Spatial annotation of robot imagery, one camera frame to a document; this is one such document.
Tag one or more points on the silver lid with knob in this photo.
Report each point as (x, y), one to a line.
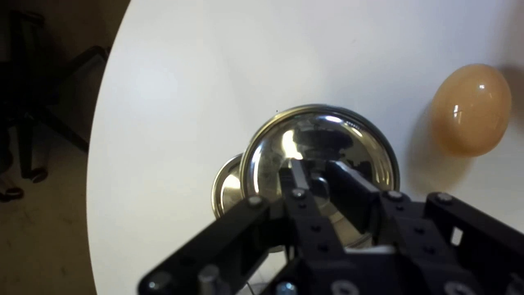
(321, 147)

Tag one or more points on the beige egg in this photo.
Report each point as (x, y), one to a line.
(472, 108)

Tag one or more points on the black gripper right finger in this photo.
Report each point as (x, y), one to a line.
(403, 223)

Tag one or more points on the black chair base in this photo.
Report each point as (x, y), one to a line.
(38, 103)

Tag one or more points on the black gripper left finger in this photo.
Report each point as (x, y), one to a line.
(305, 218)

